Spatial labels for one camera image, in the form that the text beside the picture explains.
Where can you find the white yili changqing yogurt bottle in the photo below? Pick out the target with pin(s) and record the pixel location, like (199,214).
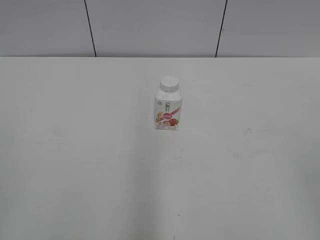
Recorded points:
(167,110)

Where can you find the white ribbed bottle cap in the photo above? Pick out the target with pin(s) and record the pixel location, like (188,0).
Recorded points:
(169,84)

